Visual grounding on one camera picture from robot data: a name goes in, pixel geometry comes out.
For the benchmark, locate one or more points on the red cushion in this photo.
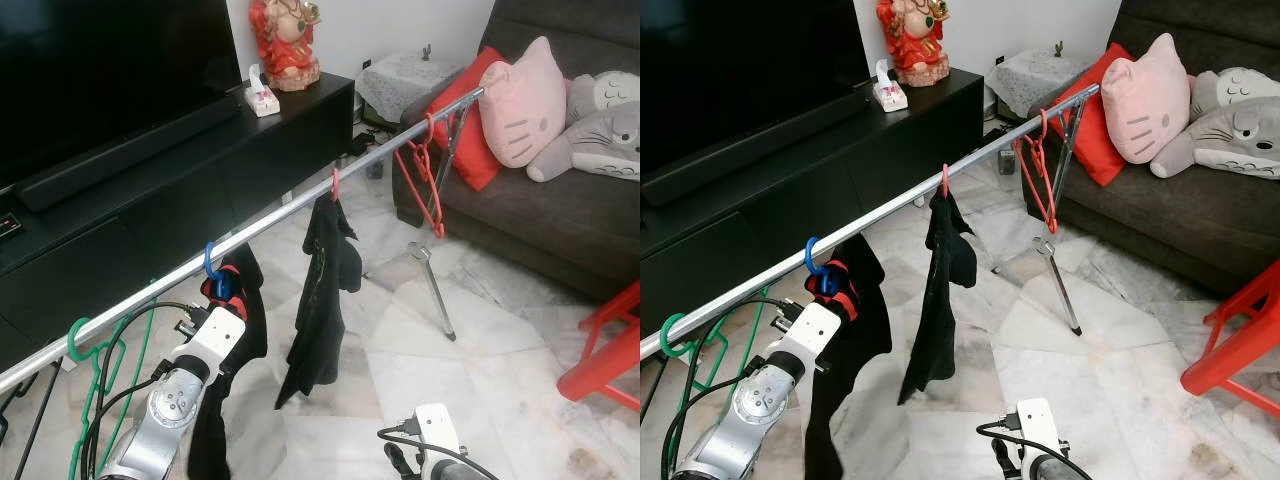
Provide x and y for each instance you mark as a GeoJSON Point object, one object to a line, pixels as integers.
{"type": "Point", "coordinates": [475, 150]}
{"type": "Point", "coordinates": [1100, 150]}

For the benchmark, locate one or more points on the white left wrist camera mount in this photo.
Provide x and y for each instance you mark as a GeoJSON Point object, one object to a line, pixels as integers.
{"type": "Point", "coordinates": [215, 335]}
{"type": "Point", "coordinates": [812, 330]}

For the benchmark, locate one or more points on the dark grey fabric sofa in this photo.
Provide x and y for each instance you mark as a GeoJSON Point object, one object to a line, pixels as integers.
{"type": "Point", "coordinates": [540, 230]}
{"type": "Point", "coordinates": [1180, 220]}

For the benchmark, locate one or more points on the red plastic hanger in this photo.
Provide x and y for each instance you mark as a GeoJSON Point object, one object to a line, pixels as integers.
{"type": "Point", "coordinates": [335, 185]}
{"type": "Point", "coordinates": [1052, 222]}
{"type": "Point", "coordinates": [945, 180]}
{"type": "Point", "coordinates": [440, 228]}

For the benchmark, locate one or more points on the pale grey totoro cushion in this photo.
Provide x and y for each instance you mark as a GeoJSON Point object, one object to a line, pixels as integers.
{"type": "Point", "coordinates": [605, 90]}
{"type": "Point", "coordinates": [1235, 85]}

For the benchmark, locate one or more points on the blue plastic hanger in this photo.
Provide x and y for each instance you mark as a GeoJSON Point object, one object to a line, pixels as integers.
{"type": "Point", "coordinates": [811, 258]}
{"type": "Point", "coordinates": [210, 262]}

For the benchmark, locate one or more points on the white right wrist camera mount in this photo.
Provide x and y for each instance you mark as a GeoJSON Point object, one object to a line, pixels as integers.
{"type": "Point", "coordinates": [1038, 422]}
{"type": "Point", "coordinates": [437, 428]}

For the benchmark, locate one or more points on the silver clothes rack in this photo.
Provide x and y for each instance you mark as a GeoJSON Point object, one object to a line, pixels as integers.
{"type": "Point", "coordinates": [900, 203]}
{"type": "Point", "coordinates": [300, 203]}

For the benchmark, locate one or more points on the red plastic stool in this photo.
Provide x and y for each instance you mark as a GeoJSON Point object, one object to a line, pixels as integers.
{"type": "Point", "coordinates": [1230, 365]}
{"type": "Point", "coordinates": [600, 370]}

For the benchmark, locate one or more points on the red laughing buddha figurine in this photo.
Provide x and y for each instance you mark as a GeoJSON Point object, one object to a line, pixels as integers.
{"type": "Point", "coordinates": [912, 45]}
{"type": "Point", "coordinates": [285, 50]}

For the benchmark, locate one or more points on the side table with lace cloth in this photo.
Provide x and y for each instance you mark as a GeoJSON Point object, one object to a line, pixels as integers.
{"type": "Point", "coordinates": [400, 80]}
{"type": "Point", "coordinates": [1030, 75]}

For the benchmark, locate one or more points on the black jersey with red stripes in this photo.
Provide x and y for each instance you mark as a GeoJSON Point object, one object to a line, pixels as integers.
{"type": "Point", "coordinates": [860, 340]}
{"type": "Point", "coordinates": [245, 330]}

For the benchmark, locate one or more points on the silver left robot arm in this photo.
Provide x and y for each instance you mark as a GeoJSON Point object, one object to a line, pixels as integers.
{"type": "Point", "coordinates": [745, 410]}
{"type": "Point", "coordinates": [165, 410]}

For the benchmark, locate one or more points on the black television console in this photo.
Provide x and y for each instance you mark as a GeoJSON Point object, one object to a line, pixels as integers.
{"type": "Point", "coordinates": [880, 170]}
{"type": "Point", "coordinates": [150, 220]}

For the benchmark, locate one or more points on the grey totoro plush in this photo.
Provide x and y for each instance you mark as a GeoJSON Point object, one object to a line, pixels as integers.
{"type": "Point", "coordinates": [1240, 135]}
{"type": "Point", "coordinates": [600, 140]}

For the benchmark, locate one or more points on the black flat television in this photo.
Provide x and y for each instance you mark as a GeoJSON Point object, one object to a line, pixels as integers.
{"type": "Point", "coordinates": [100, 70]}
{"type": "Point", "coordinates": [740, 70]}

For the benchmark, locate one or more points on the white tissue box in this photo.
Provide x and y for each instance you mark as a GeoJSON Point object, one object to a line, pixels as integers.
{"type": "Point", "coordinates": [890, 95]}
{"type": "Point", "coordinates": [263, 100]}

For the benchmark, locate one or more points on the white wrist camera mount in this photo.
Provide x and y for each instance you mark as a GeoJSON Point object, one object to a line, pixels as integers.
{"type": "Point", "coordinates": [1038, 422]}
{"type": "Point", "coordinates": [437, 428]}
{"type": "Point", "coordinates": [812, 330]}
{"type": "Point", "coordinates": [215, 335]}

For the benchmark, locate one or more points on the black soundbar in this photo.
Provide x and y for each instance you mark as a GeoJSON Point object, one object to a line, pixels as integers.
{"type": "Point", "coordinates": [760, 145]}
{"type": "Point", "coordinates": [130, 150]}

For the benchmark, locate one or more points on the pink cat face pillow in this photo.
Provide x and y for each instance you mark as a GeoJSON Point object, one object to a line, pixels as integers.
{"type": "Point", "coordinates": [1145, 105]}
{"type": "Point", "coordinates": [520, 110]}

